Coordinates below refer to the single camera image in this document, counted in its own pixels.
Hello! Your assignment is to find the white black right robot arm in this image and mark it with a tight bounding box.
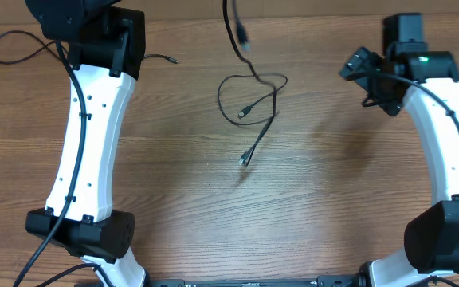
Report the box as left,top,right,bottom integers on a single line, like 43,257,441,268
339,47,459,286

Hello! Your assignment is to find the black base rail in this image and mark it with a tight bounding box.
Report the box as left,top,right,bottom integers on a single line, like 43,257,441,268
151,274,367,287

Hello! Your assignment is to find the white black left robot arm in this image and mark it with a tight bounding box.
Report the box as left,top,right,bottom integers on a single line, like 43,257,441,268
25,0,150,286

